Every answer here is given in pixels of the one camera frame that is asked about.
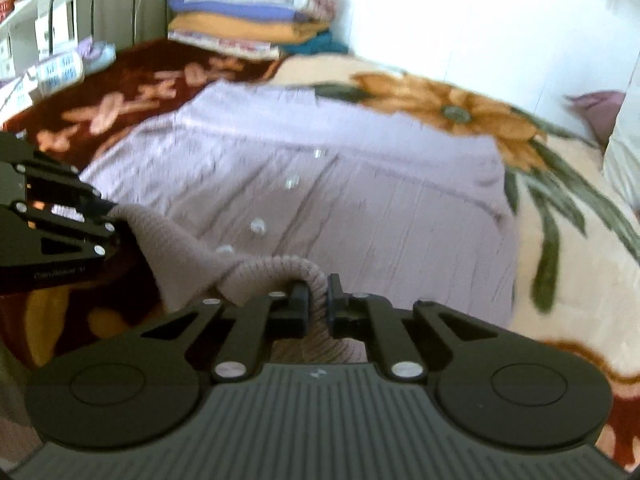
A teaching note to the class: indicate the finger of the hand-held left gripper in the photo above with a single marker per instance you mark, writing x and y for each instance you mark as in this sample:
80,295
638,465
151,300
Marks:
65,237
55,182

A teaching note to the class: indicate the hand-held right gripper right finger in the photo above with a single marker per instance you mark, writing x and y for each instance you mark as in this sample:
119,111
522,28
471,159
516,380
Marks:
336,302

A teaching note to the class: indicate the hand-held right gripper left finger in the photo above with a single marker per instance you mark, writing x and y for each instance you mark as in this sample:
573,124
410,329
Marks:
300,305

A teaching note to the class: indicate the lilac knitted cardigan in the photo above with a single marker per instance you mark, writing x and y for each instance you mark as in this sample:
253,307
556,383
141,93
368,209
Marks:
350,210

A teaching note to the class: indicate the white blue patterned packet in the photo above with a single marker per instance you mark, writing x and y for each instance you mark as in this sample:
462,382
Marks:
17,92

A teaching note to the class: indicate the white patterned cloth roll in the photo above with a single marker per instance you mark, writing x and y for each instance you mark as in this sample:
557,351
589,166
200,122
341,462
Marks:
60,72

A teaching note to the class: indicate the pale lilac cloth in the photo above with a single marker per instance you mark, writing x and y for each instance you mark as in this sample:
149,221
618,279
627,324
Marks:
97,55

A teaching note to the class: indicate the white storage shelf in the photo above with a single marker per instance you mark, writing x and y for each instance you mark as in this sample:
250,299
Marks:
35,25

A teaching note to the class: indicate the floral print folded cloth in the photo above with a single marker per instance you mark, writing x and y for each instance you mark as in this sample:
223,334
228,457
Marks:
220,45

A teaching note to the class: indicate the floral fleece blanket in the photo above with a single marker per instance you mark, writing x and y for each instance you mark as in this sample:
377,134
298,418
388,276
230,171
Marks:
575,270

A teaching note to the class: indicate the purple folded garment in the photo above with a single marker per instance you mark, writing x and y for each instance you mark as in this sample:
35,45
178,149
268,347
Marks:
235,9

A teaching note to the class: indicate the teal folded garment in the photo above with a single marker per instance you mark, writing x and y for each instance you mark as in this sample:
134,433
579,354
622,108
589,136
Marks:
317,45

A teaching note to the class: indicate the pink pillow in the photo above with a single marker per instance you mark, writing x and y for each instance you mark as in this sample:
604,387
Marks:
600,112

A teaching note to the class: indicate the white pillow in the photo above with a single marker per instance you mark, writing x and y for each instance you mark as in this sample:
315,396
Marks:
625,150

